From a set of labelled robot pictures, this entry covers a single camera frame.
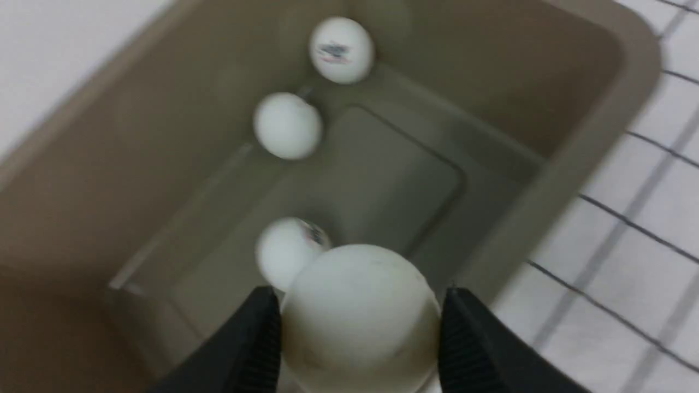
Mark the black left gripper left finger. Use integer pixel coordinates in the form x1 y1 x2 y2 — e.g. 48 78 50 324
148 286 281 392

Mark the white ping-pong ball plain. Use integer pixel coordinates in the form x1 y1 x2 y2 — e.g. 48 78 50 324
281 244 441 392

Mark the white ping-pong ball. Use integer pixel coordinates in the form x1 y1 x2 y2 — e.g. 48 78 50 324
254 217 332 293
309 17 375 85
253 92 324 160

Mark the white black-grid tablecloth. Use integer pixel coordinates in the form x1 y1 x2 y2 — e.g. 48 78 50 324
493 1 698 392

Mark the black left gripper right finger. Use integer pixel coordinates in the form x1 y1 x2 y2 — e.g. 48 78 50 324
439 288 588 392

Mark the olive green plastic bin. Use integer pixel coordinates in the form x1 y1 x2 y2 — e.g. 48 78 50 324
2 1 662 392

